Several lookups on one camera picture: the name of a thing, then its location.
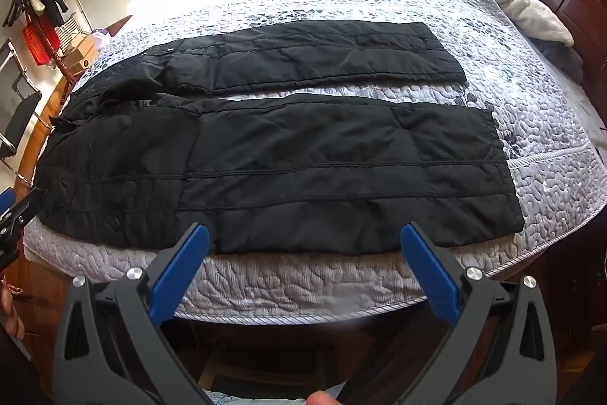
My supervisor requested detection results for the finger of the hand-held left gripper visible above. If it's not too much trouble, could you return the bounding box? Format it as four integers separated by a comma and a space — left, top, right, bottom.
0, 188, 46, 226

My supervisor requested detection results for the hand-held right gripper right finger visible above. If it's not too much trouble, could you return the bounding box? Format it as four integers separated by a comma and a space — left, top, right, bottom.
399, 222, 558, 405

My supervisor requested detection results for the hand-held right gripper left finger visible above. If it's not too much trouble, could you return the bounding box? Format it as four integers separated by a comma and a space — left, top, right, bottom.
52, 222, 214, 405

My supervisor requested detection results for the black jacket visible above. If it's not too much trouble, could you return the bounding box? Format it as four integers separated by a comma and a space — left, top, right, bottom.
35, 20, 525, 255

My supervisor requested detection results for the person's left hand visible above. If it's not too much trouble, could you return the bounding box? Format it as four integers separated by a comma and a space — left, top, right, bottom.
0, 283, 25, 339

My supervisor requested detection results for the person's right hand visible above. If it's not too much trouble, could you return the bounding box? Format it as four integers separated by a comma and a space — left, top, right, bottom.
307, 391, 343, 405

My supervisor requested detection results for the black metal chair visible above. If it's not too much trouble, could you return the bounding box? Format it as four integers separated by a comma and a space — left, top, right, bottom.
0, 39, 42, 160

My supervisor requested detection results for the cardboard box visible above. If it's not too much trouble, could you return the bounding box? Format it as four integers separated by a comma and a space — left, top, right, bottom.
61, 34, 99, 76

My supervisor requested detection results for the small purple white object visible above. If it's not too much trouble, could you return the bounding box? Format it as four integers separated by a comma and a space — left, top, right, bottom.
91, 28, 113, 51

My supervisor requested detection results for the grey pebble-pattern quilt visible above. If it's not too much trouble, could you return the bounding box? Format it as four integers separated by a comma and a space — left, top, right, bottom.
21, 0, 605, 320

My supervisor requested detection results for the dark grey blanket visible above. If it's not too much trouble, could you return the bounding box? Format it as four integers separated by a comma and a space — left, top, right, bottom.
474, 0, 585, 84

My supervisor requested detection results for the small white cushion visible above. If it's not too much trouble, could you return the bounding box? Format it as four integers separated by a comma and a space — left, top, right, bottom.
495, 0, 576, 48

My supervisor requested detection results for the wooden bed frame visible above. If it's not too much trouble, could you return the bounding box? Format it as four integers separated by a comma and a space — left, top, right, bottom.
13, 63, 77, 199

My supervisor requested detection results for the white wire rack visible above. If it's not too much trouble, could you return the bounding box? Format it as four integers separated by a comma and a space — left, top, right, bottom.
56, 17, 82, 51

